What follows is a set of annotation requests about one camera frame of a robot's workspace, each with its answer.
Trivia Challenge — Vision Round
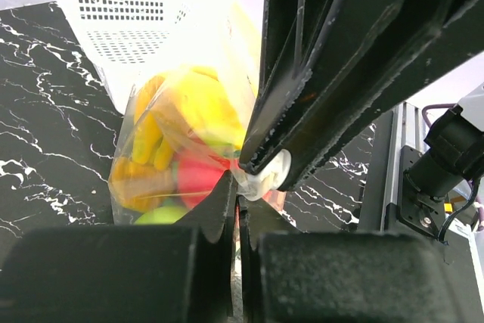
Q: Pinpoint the green apple toy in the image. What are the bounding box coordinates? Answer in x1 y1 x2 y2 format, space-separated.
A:
135 206 188 225

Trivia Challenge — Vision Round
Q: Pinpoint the clear dotted zip top bag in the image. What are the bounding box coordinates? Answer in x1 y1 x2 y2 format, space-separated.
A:
109 0 289 225

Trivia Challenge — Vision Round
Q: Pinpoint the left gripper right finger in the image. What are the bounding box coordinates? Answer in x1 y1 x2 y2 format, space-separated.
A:
239 198 476 322

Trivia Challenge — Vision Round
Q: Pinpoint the red apple toy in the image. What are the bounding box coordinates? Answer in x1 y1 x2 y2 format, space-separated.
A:
173 152 230 210

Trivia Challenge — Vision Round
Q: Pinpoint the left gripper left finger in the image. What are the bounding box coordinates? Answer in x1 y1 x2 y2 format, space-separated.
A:
1 172 236 322

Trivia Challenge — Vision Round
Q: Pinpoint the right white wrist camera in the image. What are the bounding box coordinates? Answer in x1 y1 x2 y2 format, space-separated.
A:
458 84 483 124

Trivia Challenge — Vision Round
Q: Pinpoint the yellow banana bunch toy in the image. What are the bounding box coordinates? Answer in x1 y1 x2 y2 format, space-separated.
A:
109 65 246 213

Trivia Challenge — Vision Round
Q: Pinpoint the black marble pattern mat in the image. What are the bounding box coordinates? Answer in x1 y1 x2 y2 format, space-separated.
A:
0 1 379 259

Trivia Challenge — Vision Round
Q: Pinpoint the white plastic basket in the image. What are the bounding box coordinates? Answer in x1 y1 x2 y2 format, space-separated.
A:
57 0 222 113

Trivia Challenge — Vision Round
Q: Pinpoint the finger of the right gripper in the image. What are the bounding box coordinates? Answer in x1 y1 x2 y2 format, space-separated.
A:
237 0 402 175
281 0 483 191

